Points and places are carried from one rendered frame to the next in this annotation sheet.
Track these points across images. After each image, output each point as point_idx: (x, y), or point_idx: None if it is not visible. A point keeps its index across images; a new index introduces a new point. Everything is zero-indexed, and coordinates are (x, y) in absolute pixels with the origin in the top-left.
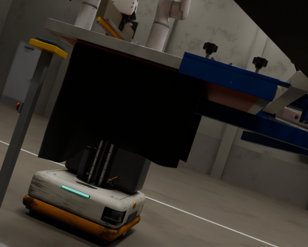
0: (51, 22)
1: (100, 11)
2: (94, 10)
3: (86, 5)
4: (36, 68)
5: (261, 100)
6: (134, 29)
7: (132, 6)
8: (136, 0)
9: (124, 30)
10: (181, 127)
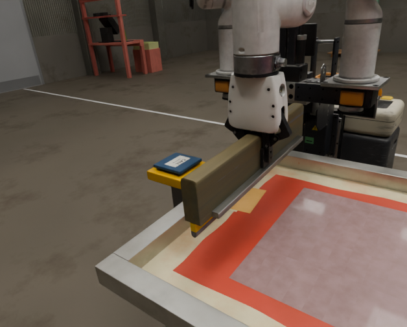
0: (104, 277)
1: (190, 213)
2: None
3: (224, 32)
4: (174, 203)
5: None
6: (312, 39)
7: (273, 113)
8: (279, 95)
9: (277, 142)
10: None
